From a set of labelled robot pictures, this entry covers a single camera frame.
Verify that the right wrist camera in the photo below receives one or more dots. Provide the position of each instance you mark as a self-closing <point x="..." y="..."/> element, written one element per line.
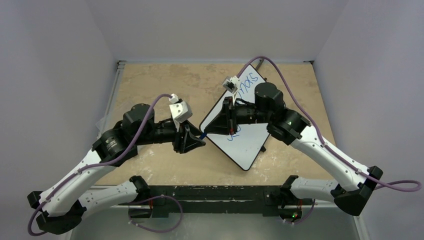
<point x="232" y="84"/>

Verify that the blue marker cap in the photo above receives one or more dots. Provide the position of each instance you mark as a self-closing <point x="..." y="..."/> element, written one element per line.
<point x="203" y="135"/>

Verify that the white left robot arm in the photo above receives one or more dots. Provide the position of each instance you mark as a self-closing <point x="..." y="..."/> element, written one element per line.
<point x="63" y="206"/>

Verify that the black base beam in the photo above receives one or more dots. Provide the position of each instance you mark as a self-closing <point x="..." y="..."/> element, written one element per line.
<point x="158" y="201"/>

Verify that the black framed whiteboard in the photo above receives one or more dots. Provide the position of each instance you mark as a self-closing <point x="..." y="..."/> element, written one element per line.
<point x="245" y="145"/>

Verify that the aluminium frame rail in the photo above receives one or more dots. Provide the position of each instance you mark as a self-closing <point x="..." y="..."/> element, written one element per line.
<point x="112" y="95"/>

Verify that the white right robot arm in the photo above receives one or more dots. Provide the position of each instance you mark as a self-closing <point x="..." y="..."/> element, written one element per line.
<point x="352" y="183"/>

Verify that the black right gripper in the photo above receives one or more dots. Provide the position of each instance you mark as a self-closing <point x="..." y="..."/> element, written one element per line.
<point x="231" y="116"/>

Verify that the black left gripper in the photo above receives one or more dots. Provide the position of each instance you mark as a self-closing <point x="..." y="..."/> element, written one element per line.
<point x="179" y="144"/>

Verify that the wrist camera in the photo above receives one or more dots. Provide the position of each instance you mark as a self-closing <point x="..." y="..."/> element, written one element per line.
<point x="180" y="111"/>
<point x="232" y="84"/>

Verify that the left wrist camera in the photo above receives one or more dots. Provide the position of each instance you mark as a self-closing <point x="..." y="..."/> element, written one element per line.
<point x="180" y="111"/>

